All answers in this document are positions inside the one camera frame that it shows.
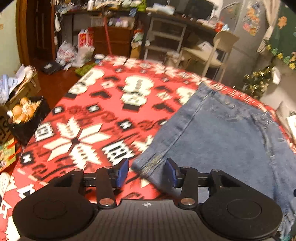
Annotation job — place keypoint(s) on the green plastic tray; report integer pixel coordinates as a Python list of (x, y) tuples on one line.
[(85, 69)]

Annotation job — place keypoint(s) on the wooden drawer cabinet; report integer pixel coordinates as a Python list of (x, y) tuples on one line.
[(115, 41)]

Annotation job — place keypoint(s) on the blue denim shorts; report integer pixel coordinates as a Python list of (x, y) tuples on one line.
[(219, 139)]

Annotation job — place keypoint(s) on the dark desk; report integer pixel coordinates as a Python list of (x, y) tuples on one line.
[(175, 19)]

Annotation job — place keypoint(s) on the colourful flat box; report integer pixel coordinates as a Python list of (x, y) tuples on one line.
[(7, 155)]

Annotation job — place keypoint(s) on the beige hanging cloth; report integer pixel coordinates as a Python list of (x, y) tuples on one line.
[(270, 14)]

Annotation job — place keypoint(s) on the red cardboard box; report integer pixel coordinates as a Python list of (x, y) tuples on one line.
[(84, 39)]

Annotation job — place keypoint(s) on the wooden door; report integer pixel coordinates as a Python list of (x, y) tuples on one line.
[(34, 30)]

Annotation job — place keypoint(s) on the white waste bin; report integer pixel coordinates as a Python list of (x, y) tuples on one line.
[(173, 59)]

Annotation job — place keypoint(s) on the black crate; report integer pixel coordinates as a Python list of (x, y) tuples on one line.
[(25, 129)]

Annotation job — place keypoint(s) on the hanging white cloth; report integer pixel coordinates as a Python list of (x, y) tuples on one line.
[(276, 75)]

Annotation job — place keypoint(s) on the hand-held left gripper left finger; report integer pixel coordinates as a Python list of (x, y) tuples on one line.
[(122, 172)]

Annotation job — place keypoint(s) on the grey refrigerator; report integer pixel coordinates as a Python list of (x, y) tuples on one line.
[(242, 60)]

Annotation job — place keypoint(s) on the green printed wall cloth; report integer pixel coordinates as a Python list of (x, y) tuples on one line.
[(284, 34)]

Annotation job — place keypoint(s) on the small cardboard box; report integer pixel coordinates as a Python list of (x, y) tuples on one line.
[(30, 87)]

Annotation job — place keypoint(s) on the red patterned blanket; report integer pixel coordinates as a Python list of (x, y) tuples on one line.
[(104, 104)]

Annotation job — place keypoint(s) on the brown paper bag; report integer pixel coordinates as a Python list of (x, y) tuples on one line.
[(135, 52)]

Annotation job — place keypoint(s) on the grey knit sweater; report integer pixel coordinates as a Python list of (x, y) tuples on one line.
[(283, 111)]

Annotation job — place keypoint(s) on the group of fridge stickers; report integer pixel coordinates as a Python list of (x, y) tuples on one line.
[(252, 22)]

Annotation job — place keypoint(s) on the red print plastic bag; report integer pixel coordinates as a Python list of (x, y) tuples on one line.
[(66, 53)]

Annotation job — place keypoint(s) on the black flat bag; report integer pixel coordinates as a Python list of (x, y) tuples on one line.
[(52, 67)]

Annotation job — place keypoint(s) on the white sack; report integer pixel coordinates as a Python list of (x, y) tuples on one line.
[(84, 55)]

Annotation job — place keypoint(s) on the beige plastic chair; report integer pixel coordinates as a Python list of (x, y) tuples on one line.
[(224, 41)]

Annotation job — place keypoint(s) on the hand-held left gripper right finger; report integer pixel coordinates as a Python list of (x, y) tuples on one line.
[(171, 172)]

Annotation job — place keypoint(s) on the small Christmas tree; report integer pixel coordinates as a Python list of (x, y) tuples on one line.
[(259, 83)]

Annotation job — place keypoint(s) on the blue and white bowl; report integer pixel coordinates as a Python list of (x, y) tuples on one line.
[(99, 56)]

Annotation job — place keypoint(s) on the black computer monitor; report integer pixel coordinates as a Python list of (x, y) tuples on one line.
[(198, 9)]

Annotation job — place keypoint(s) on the pile of oranges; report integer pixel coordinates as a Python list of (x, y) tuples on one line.
[(19, 110)]

